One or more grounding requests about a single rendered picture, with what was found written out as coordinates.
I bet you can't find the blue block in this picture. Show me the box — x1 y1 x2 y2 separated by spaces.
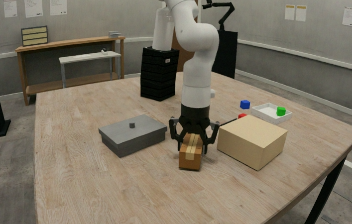
240 100 250 110

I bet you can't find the brown cardboard box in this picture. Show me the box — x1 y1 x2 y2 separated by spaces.
179 133 203 170

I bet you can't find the green block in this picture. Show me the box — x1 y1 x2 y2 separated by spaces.
276 107 286 116

